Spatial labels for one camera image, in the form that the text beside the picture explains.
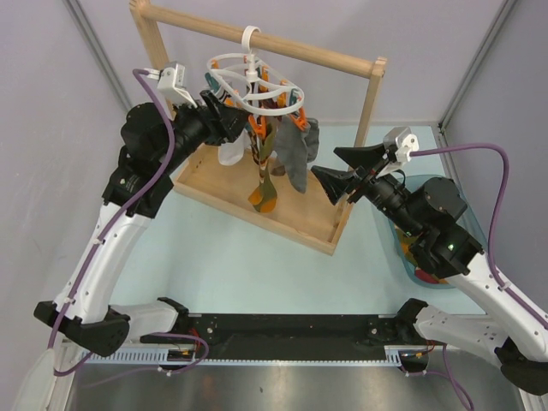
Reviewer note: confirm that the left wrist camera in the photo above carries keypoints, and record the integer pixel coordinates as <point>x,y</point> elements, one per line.
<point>170,83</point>

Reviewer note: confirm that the white cable duct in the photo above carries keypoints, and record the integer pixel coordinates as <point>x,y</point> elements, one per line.
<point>257,355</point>

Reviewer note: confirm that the white plastic clip hanger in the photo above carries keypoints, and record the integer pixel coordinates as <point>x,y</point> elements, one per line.
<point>252,84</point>

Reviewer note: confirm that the blue plastic basket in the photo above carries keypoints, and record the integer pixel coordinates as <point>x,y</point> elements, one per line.
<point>432,214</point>

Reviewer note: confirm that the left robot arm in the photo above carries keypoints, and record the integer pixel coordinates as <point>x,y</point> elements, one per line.
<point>153,147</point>

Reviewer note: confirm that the teal clip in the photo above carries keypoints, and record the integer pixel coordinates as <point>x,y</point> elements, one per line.
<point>212,83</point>

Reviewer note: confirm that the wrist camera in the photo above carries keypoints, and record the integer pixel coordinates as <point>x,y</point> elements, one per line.
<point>170,83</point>
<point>399,144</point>

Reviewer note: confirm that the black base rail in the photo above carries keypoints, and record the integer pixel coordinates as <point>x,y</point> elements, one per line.
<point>313,331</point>

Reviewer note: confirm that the grey sock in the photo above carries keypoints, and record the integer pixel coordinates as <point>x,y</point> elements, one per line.
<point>311,139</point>
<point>291,149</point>

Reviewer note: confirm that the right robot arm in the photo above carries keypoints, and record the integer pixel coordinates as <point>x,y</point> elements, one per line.
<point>516,339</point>

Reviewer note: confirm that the orange clip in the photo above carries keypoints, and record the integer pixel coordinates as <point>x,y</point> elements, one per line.
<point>259,125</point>
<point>299,119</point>

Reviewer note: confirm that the wooden drying rack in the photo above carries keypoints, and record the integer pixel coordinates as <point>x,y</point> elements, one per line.
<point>248,190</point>

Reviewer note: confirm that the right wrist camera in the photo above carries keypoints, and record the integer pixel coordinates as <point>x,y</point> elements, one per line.
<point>399,144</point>

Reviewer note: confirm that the white sock black stripes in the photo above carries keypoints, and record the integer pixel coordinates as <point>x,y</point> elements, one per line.
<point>221,95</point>

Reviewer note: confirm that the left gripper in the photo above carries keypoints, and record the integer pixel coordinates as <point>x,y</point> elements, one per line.
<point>222,124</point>

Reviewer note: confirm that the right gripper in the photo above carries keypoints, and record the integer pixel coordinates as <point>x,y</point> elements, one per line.
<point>368,163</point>

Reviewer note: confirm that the olive orange striped sock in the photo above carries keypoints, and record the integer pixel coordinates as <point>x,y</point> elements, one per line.
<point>264,197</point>

